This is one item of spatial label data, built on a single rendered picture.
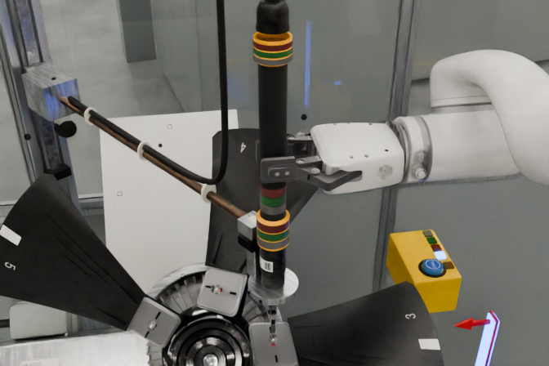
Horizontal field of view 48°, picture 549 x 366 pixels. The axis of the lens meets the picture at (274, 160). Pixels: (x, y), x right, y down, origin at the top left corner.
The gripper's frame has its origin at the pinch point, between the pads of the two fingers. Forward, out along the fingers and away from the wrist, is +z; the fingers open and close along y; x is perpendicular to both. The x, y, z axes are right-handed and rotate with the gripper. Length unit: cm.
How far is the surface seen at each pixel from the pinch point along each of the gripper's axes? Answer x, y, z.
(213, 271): -24.6, 9.0, 7.9
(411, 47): -14, 70, -44
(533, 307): -107, 70, -98
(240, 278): -22.6, 4.5, 4.2
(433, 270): -42, 23, -36
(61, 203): -10.7, 10.3, 28.3
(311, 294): -91, 70, -23
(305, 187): -11.8, 10.9, -6.5
